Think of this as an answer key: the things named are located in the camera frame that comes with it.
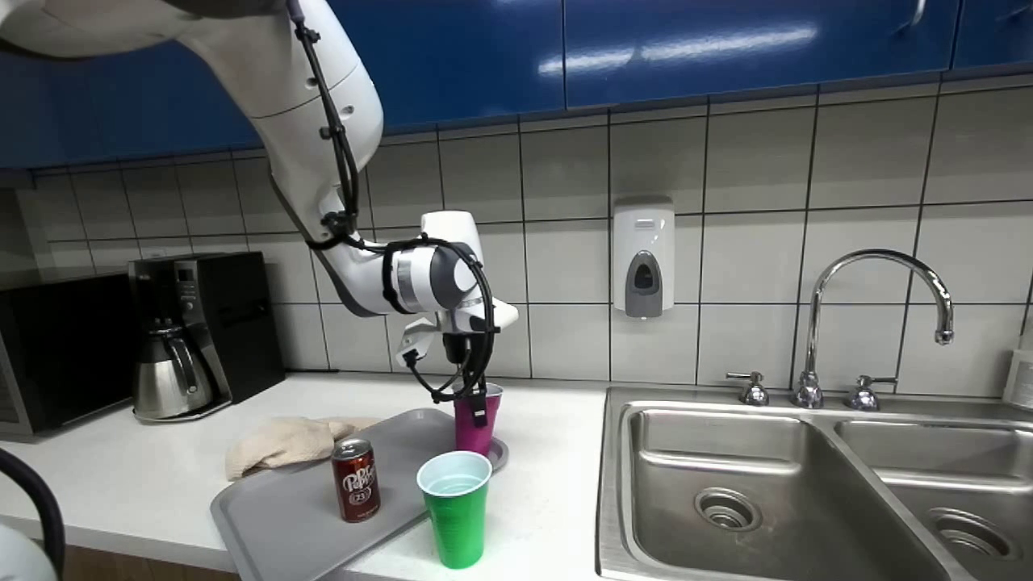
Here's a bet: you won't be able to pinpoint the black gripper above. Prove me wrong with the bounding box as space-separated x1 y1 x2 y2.
442 331 488 424

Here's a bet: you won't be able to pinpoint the magenta plastic cup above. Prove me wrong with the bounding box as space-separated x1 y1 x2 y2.
453 391 501 456

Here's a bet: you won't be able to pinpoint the green plastic cup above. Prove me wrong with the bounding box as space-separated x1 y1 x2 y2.
415 452 495 567

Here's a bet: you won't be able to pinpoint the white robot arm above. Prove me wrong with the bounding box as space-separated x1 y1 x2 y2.
0 0 516 424

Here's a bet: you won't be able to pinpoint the grey plastic tray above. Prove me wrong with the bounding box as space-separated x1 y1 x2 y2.
206 403 513 581

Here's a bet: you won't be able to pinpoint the red soda can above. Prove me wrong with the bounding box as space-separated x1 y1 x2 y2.
331 434 382 523

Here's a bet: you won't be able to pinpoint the beige cloth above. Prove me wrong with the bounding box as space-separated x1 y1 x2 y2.
225 417 364 481

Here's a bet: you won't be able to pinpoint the stainless steel double sink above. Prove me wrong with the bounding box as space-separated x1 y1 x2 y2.
595 391 1033 581

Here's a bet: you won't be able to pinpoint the chrome faucet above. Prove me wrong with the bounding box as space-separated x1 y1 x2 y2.
722 246 960 414

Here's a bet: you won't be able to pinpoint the black steel coffee maker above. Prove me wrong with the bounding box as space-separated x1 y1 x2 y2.
128 253 285 424

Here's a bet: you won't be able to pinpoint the steel coffee carafe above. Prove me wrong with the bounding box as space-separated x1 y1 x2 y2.
132 327 214 424

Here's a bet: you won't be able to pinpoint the blue upper cabinets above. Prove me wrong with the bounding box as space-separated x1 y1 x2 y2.
0 0 1033 172

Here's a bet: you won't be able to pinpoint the black microwave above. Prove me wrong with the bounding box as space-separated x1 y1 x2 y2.
0 275 138 440

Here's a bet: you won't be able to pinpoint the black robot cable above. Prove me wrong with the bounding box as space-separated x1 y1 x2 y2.
285 0 501 405

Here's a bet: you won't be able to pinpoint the white wall soap dispenser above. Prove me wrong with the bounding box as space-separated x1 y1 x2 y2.
609 200 675 318

